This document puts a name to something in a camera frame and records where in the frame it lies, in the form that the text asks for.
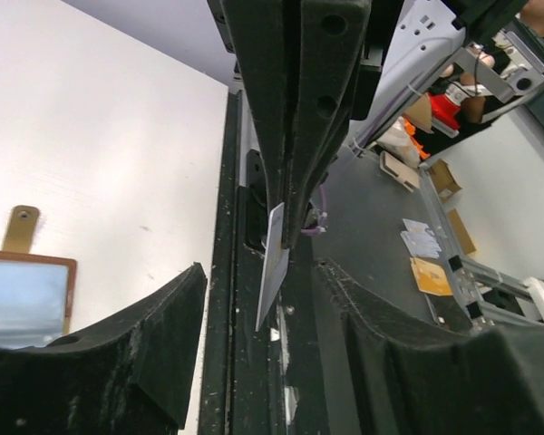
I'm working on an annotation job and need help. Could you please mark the brown leather card holder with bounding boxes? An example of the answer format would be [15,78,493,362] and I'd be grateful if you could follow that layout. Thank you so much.
[0,205,77,349]

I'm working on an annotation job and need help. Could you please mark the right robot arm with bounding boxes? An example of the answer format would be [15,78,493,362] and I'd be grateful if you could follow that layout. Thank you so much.
[209,1,522,248]

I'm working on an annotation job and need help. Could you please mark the cardboard boxes on floor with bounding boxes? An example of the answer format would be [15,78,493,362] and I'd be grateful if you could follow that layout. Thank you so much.
[378,149,478,295]

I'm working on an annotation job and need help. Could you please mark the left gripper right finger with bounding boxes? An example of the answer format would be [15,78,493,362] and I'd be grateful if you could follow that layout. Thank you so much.
[315,259,544,434]

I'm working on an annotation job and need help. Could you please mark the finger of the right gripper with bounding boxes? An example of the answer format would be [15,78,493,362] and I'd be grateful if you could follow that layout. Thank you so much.
[283,1,371,247]
[221,1,295,211]

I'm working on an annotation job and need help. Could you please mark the loose cards on floor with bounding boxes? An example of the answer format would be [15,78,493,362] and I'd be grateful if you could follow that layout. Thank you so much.
[400,218,442,259]

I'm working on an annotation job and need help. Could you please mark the silver VIP card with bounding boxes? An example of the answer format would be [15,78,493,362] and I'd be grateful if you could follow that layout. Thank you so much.
[255,203,290,332]

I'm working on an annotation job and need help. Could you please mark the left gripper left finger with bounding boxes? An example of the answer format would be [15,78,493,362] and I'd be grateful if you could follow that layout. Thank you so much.
[0,263,208,434]

